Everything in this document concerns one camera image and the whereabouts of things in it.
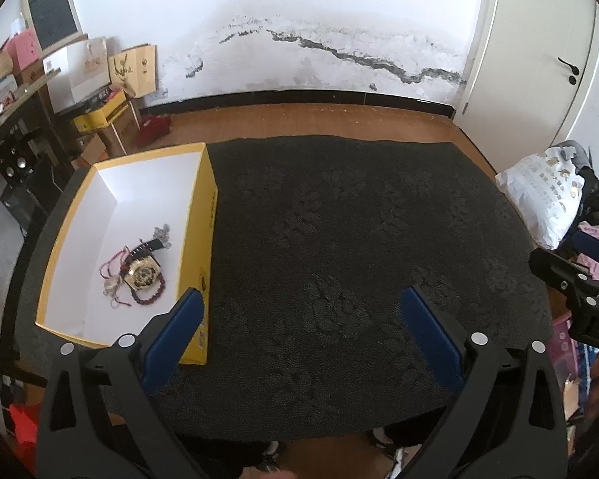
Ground white plastic bag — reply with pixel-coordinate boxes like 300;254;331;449
496;142;587;250

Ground yellow cardboard box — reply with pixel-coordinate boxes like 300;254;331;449
35;143;217;348

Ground brown paper shopping bag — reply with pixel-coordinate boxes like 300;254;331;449
108;44;157;99

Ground yellow black box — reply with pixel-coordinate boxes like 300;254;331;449
73;91;129;133

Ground white door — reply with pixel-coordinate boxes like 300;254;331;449
454;0;599;172

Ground white framed monitor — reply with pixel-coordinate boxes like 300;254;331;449
20;0;83;57

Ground white paper shopping bag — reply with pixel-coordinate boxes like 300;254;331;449
43;37;110;114

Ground brown cardboard box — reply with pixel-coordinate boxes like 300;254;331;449
97;105;139;158

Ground brown bead bracelet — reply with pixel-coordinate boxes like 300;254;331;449
129;272;168;306

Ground black gold wrist watch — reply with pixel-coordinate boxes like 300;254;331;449
120;239;164;291

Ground black speaker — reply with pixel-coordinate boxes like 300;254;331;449
0;136;38;185

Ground red cord silver pendant necklace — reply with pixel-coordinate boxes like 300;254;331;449
98;244;134;309

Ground red cloth item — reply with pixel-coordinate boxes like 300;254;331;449
135;115;172;148

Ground black desk shelf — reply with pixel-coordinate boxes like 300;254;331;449
0;69;74;234

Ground pink box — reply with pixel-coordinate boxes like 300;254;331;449
5;28;42;75

